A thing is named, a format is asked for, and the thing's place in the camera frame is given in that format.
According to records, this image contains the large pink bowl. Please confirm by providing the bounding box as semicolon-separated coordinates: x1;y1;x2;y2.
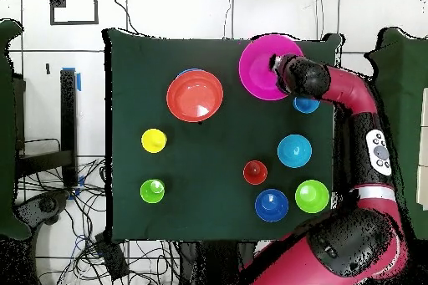
238;33;304;101

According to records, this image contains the black square floor frame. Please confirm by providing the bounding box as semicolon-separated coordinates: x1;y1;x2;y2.
48;0;99;26

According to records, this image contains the light blue cup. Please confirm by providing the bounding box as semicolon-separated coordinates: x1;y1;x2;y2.
293;96;321;115

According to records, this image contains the dark green tablecloth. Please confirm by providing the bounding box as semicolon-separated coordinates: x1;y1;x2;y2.
101;28;342;242

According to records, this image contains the blue tape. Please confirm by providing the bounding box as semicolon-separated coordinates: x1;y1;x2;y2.
61;66;82;92

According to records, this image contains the large orange bowl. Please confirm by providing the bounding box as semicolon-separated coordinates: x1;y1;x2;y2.
166;69;224;123

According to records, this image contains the dark blue ribbed bowl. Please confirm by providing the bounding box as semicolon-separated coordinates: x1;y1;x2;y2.
254;188;289;223

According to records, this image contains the black bench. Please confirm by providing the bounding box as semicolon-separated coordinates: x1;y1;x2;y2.
13;69;79;187

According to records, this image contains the yellow cup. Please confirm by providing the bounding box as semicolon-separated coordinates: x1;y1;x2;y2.
140;128;167;155

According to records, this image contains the light blue ribbed bowl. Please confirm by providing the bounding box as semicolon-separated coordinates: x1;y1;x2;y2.
277;134;313;169

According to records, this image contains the black office chair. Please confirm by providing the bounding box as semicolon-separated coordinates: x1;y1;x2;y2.
14;191;71;229

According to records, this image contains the bundle of floor cables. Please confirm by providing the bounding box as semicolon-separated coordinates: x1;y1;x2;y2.
16;157;181;285

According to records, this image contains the orange cup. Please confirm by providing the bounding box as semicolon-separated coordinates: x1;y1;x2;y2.
242;160;268;186

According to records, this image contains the green cup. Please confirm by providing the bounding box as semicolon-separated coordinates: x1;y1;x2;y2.
139;178;166;205

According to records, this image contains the black box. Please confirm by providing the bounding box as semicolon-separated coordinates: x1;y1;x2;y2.
94;232;130;282

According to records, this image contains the green ribbed bowl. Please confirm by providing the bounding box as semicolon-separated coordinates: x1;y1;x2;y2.
294;179;330;214

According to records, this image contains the thin black floor cable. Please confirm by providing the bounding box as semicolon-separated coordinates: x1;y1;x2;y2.
109;0;141;35

